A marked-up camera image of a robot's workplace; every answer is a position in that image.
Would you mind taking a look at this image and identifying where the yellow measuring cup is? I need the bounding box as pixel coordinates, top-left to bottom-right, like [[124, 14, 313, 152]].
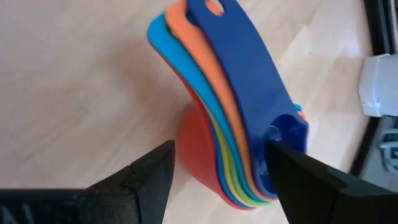
[[208, 111, 265, 208]]

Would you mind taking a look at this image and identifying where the medium blue measuring cup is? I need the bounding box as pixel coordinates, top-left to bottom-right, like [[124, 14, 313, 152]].
[[214, 133, 252, 209]]

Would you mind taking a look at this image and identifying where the navy blue measuring cup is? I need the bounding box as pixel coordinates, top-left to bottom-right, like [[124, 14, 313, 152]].
[[186, 0, 309, 200]]

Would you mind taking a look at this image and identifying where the black aluminium table frame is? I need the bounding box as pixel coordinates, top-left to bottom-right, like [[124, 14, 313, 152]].
[[349, 0, 398, 177]]

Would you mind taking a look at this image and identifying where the orange measuring cup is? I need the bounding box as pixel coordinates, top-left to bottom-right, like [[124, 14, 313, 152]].
[[164, 0, 307, 202]]

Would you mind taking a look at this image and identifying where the white plastic basket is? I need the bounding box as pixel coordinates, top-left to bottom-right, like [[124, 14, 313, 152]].
[[359, 53, 398, 118]]

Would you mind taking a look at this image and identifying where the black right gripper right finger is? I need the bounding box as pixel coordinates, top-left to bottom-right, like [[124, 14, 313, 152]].
[[264, 139, 398, 224]]

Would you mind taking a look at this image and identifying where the red measuring cup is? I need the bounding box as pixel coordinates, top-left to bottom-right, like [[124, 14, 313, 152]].
[[149, 40, 252, 211]]

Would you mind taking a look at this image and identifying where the green measuring cup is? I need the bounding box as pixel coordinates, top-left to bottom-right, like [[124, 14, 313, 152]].
[[214, 124, 271, 206]]

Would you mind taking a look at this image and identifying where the teal measuring cup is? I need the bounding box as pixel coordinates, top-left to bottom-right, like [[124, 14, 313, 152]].
[[146, 12, 302, 203]]

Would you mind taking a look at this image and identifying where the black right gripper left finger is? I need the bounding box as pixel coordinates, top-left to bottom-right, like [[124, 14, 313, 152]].
[[0, 139, 177, 224]]

